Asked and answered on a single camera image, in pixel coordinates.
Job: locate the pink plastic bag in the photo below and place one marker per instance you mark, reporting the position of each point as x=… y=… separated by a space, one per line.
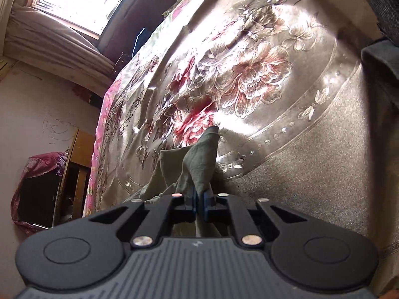
x=40 y=159

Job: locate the grey-green pants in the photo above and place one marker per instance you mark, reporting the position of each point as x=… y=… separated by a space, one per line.
x=199 y=162

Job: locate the window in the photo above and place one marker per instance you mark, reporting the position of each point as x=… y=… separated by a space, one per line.
x=87 y=3

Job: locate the floral satin bedspread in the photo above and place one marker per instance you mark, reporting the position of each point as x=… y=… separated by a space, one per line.
x=265 y=68

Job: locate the dark grey cloth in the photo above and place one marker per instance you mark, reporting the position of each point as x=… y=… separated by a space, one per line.
x=383 y=65

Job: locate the wooden desk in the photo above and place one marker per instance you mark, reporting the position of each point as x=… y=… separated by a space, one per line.
x=81 y=168

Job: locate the black knit cloth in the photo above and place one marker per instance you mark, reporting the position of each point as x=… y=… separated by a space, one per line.
x=383 y=6

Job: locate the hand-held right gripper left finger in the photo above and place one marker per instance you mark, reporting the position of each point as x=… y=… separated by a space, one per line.
x=194 y=200

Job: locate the beige curtain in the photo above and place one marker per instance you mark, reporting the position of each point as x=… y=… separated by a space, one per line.
x=59 y=46

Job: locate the maroon padded window bench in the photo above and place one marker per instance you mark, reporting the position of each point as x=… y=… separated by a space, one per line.
x=131 y=21

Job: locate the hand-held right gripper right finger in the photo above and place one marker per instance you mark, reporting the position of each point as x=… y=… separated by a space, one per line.
x=206 y=201

